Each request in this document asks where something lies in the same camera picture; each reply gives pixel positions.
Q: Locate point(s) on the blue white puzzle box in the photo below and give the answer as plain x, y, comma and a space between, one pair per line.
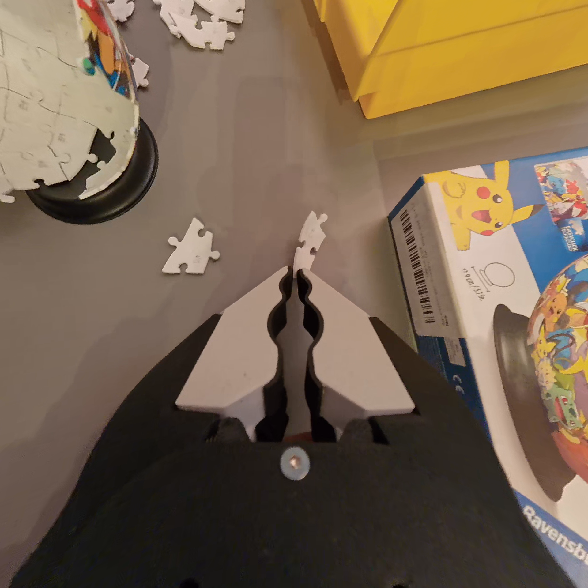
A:
482, 257

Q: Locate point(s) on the colourful puzzle ball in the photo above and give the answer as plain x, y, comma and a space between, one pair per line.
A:
46, 101

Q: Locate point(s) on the black ball stand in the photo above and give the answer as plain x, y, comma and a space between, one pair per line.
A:
128, 183

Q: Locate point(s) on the yellow plastic tray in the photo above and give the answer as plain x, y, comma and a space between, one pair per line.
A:
459, 69

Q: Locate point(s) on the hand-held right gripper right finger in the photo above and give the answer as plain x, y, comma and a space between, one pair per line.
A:
363, 367

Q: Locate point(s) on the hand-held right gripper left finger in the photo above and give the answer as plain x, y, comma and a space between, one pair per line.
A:
229, 358

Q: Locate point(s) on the wedge-shaped white puzzle piece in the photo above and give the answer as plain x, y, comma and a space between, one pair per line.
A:
190, 252

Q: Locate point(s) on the long white puzzle piece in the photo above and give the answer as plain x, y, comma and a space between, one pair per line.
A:
310, 239

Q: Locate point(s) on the small pile of puzzle pieces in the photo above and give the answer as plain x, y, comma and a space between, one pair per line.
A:
211, 32

